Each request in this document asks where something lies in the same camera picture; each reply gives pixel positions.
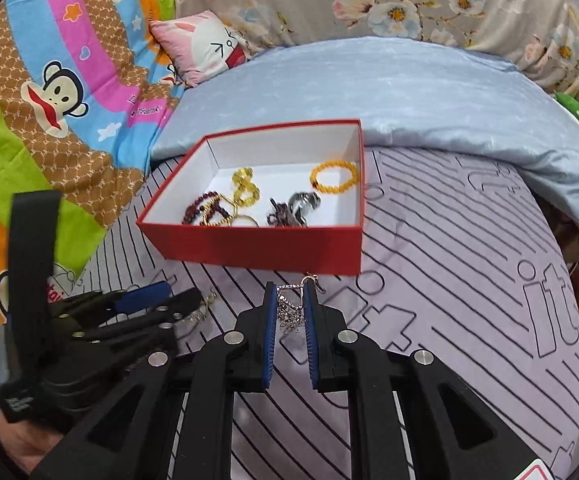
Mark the lilac striped bed sheet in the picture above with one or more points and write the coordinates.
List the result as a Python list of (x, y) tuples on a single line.
[(444, 285)]

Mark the cartoon monkey printed blanket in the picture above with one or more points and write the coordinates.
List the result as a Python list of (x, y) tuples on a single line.
[(69, 160)]

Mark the pink rabbit pillow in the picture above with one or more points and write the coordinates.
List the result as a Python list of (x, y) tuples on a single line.
[(194, 45)]

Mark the red cardboard box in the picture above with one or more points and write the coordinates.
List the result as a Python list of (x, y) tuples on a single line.
[(269, 250)]

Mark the person's left hand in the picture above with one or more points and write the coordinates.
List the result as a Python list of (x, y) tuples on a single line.
[(24, 442)]

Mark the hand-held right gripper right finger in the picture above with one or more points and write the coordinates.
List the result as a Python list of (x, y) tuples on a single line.
[(310, 340)]

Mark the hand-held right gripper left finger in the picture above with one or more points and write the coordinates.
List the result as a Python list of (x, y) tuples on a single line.
[(268, 335)]

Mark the gold bangle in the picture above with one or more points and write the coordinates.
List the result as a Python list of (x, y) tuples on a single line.
[(249, 219)]

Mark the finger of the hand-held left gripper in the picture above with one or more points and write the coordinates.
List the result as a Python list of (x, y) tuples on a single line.
[(179, 305), (144, 294)]

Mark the light blue blanket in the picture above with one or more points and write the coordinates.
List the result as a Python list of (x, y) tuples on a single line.
[(419, 100)]

